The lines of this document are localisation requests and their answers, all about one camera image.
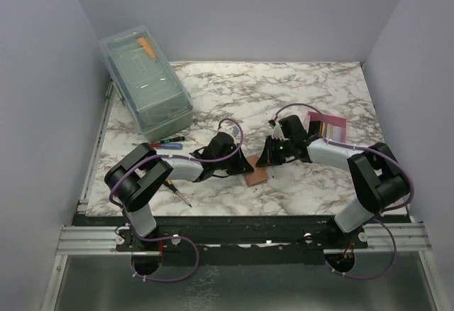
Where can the yellow black handled screwdriver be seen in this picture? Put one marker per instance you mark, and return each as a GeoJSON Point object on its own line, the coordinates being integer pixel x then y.
{"type": "Point", "coordinates": [169, 184]}

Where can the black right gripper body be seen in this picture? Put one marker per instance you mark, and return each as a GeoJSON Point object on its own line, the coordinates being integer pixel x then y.
{"type": "Point", "coordinates": [286, 150]}

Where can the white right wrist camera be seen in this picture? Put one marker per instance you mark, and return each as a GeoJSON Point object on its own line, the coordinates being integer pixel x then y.
{"type": "Point", "coordinates": [277, 132]}

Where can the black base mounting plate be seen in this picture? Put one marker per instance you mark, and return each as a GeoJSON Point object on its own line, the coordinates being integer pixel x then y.
{"type": "Point", "coordinates": [175, 234]}

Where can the grey credit card stack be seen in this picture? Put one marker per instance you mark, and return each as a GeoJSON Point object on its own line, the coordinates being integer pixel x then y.
{"type": "Point", "coordinates": [319, 128]}

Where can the blue red handled screwdriver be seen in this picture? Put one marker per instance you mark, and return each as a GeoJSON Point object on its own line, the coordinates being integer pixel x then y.
{"type": "Point", "coordinates": [168, 146]}

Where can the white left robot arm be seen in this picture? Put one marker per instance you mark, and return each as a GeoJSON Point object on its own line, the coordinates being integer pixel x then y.
{"type": "Point", "coordinates": [138, 176]}

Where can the clear green plastic storage box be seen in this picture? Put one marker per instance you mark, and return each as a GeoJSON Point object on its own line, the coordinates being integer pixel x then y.
{"type": "Point", "coordinates": [160, 105]}

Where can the orange tool inside box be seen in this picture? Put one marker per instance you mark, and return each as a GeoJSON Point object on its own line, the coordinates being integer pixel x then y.
{"type": "Point", "coordinates": [144, 43]}

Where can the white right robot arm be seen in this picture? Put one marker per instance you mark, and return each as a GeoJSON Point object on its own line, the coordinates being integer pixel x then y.
{"type": "Point", "coordinates": [378, 179]}

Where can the green black handled screwdriver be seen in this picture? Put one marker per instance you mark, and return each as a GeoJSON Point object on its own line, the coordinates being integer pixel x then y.
{"type": "Point", "coordinates": [173, 140]}

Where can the tan leather card holder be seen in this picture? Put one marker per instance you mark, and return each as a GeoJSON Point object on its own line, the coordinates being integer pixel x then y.
{"type": "Point", "coordinates": [258, 176]}

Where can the pink plastic card tray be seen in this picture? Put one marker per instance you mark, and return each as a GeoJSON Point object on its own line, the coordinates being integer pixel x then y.
{"type": "Point", "coordinates": [336, 120]}

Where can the aluminium front rail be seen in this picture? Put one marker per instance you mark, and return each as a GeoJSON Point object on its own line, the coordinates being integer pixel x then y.
{"type": "Point", "coordinates": [404, 237]}

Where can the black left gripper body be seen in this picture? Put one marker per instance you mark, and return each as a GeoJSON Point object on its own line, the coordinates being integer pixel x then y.
{"type": "Point", "coordinates": [225, 165]}

